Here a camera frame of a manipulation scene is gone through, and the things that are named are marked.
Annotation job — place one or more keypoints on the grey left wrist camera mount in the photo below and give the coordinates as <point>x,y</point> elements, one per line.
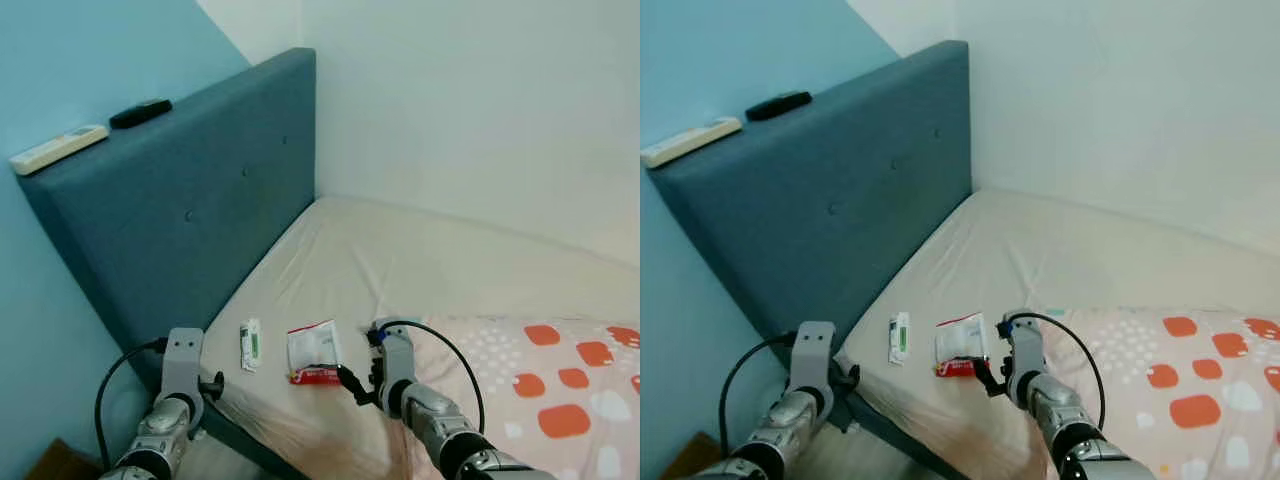
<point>815,355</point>
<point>182,360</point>

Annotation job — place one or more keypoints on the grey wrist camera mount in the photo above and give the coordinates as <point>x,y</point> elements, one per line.
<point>815,355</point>
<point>1027,345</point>
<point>397,355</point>
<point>182,360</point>

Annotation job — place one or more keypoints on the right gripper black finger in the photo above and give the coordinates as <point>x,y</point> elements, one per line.
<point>356,385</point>
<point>988,378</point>

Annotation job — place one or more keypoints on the pink pillow with orange spots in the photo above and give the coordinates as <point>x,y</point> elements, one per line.
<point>600,440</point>
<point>1130,350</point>

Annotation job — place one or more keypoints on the small white green packet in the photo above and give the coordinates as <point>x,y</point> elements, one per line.
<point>900,340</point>
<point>250,345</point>

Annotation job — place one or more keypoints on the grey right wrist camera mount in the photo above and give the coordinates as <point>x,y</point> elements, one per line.
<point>1027,345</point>
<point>397,355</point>

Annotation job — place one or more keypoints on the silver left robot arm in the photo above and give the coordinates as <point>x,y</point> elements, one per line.
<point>790,425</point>
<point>160,425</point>

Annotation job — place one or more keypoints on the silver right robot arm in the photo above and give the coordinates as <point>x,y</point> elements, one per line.
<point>1060,405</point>
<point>440,415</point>

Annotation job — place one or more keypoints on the mattress with beige sheet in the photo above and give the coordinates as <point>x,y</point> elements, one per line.
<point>400,270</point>
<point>1050,260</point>

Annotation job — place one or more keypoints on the blue fabric headboard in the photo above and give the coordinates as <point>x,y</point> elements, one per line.
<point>840,170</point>
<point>200,180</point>

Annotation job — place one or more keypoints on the white remote control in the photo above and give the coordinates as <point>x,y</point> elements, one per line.
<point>60,148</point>
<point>695,140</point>

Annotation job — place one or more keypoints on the black remote control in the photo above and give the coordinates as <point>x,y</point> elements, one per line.
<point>140,113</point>
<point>778,105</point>

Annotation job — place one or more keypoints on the red white snack packet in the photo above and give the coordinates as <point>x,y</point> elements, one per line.
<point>960,342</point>
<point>312,350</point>

